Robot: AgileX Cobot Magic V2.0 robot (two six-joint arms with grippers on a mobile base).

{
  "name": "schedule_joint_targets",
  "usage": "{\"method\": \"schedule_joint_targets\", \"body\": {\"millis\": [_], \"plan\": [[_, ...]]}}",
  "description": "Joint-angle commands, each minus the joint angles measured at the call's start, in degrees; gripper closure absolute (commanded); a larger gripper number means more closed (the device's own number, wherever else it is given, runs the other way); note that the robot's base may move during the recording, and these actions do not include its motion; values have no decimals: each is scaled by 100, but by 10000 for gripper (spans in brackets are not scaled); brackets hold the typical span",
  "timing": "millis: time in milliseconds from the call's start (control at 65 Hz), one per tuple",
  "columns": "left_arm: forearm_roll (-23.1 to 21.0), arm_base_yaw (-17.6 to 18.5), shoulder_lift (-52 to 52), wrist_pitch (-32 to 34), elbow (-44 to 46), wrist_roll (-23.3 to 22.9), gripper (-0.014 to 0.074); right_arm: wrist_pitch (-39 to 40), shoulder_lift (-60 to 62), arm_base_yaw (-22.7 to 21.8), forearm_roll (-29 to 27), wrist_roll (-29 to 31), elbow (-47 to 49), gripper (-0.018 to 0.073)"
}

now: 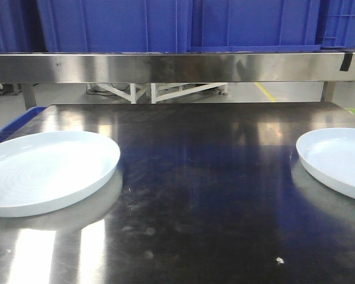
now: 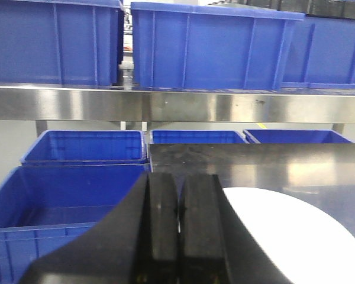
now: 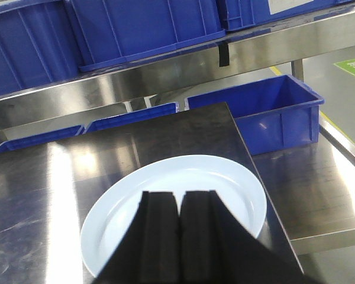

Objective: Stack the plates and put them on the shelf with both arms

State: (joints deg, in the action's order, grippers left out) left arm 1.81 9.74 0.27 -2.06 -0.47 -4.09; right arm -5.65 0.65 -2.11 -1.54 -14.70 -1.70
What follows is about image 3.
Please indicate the black tape strip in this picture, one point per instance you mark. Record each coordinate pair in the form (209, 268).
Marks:
(223, 54)

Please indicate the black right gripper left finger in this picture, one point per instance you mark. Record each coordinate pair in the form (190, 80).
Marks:
(149, 250)

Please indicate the light blue plate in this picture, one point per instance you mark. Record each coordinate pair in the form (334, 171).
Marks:
(112, 214)

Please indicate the stainless steel shelf rail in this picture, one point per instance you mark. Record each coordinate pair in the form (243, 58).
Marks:
(267, 45)

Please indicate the blue low bin right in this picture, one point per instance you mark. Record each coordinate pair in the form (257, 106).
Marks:
(272, 114)

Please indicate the blue low bin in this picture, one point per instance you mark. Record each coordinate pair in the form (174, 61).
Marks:
(132, 117)
(20, 143)
(272, 114)

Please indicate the large blue crate right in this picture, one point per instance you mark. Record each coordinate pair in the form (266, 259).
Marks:
(241, 14)

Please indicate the large blue crate left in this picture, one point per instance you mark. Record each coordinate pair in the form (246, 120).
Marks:
(37, 45)

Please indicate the large blue crate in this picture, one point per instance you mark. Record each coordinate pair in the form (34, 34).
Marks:
(241, 14)
(37, 45)
(109, 33)

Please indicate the blue low bin middle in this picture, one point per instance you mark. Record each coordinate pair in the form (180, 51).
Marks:
(132, 117)

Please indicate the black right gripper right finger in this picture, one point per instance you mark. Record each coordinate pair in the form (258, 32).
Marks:
(216, 248)

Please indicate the large blue crate middle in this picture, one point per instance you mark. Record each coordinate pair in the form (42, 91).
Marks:
(109, 33)

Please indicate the blue low bin left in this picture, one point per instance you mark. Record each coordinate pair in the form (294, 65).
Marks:
(20, 143)

